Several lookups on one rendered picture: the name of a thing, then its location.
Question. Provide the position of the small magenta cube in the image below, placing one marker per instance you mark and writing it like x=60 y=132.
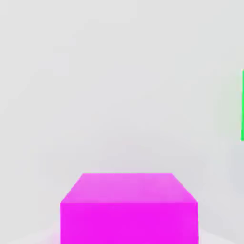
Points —
x=129 y=219

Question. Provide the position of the large green box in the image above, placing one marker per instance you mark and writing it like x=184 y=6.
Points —
x=242 y=106

